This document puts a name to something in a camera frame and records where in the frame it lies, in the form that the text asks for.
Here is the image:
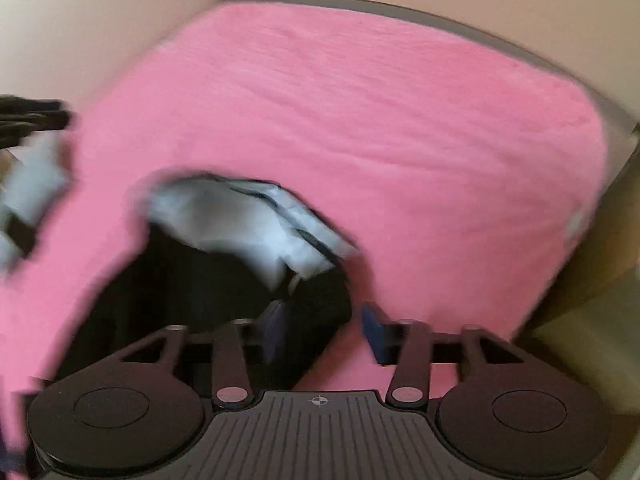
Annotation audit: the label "pink bed blanket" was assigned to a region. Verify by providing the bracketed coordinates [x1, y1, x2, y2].
[0, 1, 609, 461]

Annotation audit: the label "black trousers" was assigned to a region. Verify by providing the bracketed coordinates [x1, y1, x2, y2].
[49, 169, 362, 396]

